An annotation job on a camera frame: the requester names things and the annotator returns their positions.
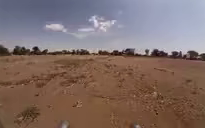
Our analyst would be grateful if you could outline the brown bare dirt ground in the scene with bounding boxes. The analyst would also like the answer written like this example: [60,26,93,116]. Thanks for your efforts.
[0,54,205,128]

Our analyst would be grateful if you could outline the row of trees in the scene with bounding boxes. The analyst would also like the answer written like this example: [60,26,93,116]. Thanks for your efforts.
[0,43,205,62]

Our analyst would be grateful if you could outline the robot's own part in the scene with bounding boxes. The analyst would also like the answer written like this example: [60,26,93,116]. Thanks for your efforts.
[131,122,142,128]
[58,119,70,128]

